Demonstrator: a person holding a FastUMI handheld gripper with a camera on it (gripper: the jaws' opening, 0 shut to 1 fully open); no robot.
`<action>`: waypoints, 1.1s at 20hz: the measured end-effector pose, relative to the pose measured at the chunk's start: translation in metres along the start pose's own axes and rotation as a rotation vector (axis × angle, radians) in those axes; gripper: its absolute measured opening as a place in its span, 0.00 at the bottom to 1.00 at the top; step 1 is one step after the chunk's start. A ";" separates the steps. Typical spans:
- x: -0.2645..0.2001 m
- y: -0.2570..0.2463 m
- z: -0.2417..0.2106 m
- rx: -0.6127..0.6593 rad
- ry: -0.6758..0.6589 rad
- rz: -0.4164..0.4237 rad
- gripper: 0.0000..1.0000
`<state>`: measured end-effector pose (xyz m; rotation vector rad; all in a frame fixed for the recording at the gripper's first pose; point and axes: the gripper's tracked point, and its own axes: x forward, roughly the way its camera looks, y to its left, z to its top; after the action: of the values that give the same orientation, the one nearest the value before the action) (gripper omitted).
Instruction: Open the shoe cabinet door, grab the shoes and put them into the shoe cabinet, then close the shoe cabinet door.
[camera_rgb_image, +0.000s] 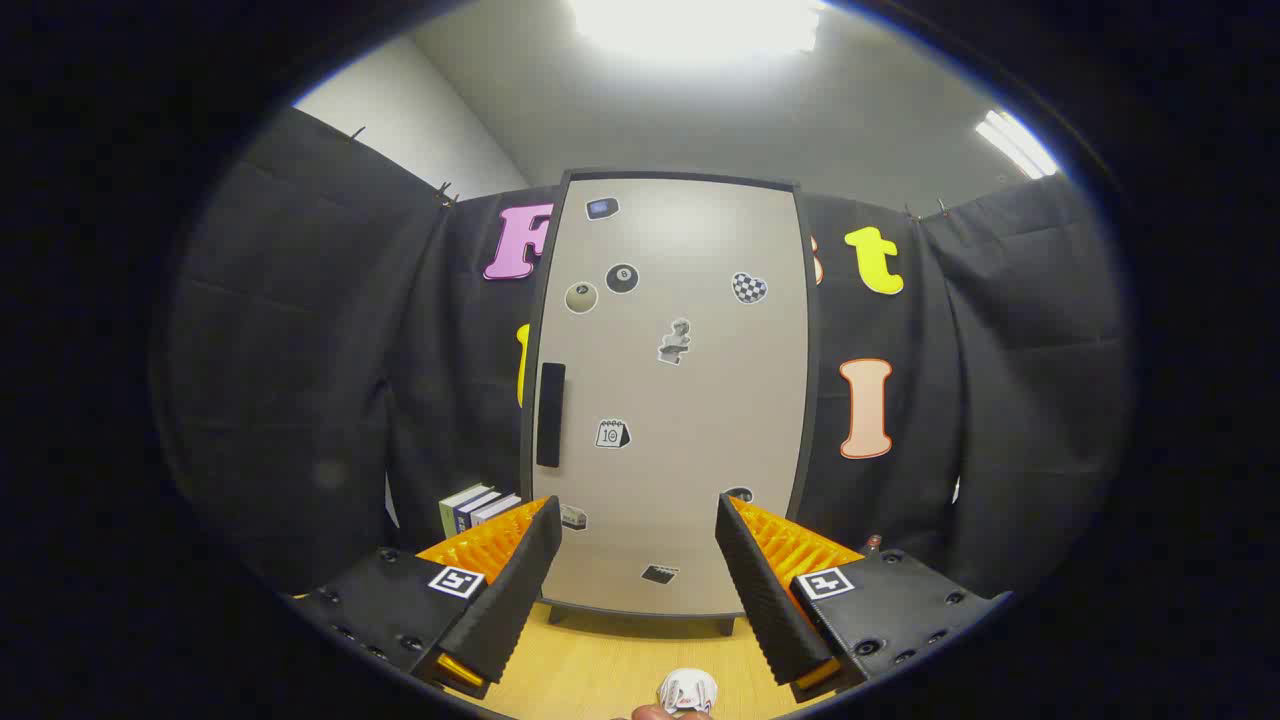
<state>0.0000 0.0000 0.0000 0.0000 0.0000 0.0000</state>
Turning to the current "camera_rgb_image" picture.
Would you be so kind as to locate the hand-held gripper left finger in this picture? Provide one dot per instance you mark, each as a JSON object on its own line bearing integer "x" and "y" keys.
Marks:
{"x": 515, "y": 590}

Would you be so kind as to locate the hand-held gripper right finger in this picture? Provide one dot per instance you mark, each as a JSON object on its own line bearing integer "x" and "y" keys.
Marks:
{"x": 765, "y": 600}

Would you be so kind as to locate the green and white book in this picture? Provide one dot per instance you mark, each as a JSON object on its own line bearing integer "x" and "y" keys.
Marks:
{"x": 460, "y": 505}

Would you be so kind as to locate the black backdrop cloth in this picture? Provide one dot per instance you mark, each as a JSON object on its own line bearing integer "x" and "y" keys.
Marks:
{"x": 300, "y": 350}

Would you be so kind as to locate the long ceiling lamp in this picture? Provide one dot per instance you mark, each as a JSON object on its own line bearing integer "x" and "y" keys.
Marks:
{"x": 1015, "y": 142}

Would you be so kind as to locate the white canvas shoe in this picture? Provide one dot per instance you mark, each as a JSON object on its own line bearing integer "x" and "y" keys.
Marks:
{"x": 688, "y": 690}

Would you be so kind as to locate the large ceiling lamp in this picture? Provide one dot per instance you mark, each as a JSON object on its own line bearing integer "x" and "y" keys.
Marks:
{"x": 700, "y": 25}

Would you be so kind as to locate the blue spine book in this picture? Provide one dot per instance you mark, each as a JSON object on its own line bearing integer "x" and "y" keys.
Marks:
{"x": 480, "y": 508}

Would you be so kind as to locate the dark grey shoe cabinet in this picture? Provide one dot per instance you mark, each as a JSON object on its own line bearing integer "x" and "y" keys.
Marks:
{"x": 535, "y": 300}

